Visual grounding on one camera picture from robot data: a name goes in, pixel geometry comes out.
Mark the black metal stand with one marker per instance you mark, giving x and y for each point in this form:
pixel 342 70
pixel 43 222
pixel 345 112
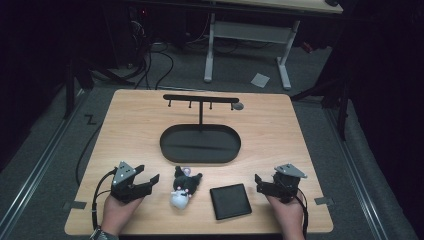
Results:
pixel 343 110
pixel 69 90

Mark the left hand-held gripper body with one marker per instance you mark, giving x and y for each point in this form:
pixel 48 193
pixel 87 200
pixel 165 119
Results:
pixel 124 173

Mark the person's left hand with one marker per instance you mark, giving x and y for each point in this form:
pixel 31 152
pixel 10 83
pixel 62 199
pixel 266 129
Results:
pixel 116 213

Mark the metal floor rail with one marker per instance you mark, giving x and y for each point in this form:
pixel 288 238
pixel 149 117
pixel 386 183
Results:
pixel 356 176
pixel 43 163

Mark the black leather wallet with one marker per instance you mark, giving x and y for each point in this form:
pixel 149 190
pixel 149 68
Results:
pixel 230 201

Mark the black hook rack with tray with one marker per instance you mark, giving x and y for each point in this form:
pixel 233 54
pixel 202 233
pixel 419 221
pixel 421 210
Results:
pixel 200 145

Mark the small grey round disc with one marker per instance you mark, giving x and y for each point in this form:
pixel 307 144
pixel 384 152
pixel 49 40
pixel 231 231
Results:
pixel 238 106

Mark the wristwatch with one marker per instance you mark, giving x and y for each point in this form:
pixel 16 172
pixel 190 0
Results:
pixel 101 234

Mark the grey paper sheet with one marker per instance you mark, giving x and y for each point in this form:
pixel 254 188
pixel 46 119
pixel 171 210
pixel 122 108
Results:
pixel 260 80

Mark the person's right hand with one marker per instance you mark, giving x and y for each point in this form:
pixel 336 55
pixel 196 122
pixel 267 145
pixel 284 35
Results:
pixel 288 213

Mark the black and white plush toy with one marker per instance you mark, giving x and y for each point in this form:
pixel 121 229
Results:
pixel 182 190

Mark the grey tape strip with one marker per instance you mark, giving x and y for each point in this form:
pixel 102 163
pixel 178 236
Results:
pixel 323 201
pixel 75 205

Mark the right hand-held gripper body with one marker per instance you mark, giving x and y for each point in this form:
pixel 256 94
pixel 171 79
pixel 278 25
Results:
pixel 286 183

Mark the white-framed desk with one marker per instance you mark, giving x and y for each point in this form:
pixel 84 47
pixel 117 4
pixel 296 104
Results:
pixel 250 31

